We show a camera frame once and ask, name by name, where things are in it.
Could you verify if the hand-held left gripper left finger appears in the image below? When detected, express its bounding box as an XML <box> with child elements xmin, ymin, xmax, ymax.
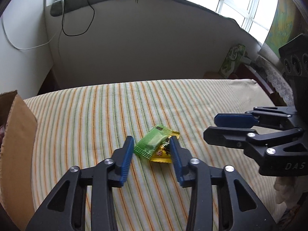
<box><xmin>25</xmin><ymin>135</ymin><xmax>135</xmax><ymax>231</ymax></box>

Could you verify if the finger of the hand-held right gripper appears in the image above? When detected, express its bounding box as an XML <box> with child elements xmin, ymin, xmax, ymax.
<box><xmin>203</xmin><ymin>126</ymin><xmax>308</xmax><ymax>167</ymax></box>
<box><xmin>215</xmin><ymin>106</ymin><xmax>299</xmax><ymax>130</ymax></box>

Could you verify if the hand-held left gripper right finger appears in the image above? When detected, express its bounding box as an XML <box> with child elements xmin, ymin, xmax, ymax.
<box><xmin>170</xmin><ymin>137</ymin><xmax>275</xmax><ymax>231</ymax></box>

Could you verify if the yellow snack packet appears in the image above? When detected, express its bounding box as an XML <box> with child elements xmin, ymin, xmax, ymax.
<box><xmin>150</xmin><ymin>130</ymin><xmax>180</xmax><ymax>164</ymax></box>

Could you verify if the green snack packet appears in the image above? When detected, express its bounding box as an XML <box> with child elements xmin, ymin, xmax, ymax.
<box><xmin>134</xmin><ymin>125</ymin><xmax>172</xmax><ymax>159</ymax></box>

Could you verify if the brown cardboard box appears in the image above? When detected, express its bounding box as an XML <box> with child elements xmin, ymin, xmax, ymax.
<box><xmin>0</xmin><ymin>90</ymin><xmax>38</xmax><ymax>231</ymax></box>

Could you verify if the white lace cloth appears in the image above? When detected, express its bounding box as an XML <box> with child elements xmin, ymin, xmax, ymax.
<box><xmin>257</xmin><ymin>55</ymin><xmax>295</xmax><ymax>106</ymax></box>

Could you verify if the brown wooden cabinet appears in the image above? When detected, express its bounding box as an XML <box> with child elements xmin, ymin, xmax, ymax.
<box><xmin>237</xmin><ymin>64</ymin><xmax>276</xmax><ymax>94</ymax></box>

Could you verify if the striped tablecloth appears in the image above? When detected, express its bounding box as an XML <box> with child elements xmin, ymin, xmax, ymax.
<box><xmin>24</xmin><ymin>78</ymin><xmax>296</xmax><ymax>231</ymax></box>

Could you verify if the green printed box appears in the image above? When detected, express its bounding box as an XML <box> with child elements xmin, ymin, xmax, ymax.
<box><xmin>218</xmin><ymin>44</ymin><xmax>246</xmax><ymax>79</ymax></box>

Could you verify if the wall map poster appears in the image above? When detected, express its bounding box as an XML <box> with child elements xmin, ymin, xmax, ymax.
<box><xmin>263</xmin><ymin>0</ymin><xmax>301</xmax><ymax>56</ymax></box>

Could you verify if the white window frame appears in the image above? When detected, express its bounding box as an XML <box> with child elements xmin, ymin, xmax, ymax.
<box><xmin>77</xmin><ymin>0</ymin><xmax>280</xmax><ymax>41</ymax></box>

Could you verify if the black cable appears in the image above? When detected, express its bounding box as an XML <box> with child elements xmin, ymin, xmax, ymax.
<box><xmin>62</xmin><ymin>0</ymin><xmax>95</xmax><ymax>36</ymax></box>

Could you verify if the white cable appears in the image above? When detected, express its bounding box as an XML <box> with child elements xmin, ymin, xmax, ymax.
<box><xmin>1</xmin><ymin>0</ymin><xmax>64</xmax><ymax>51</ymax></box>

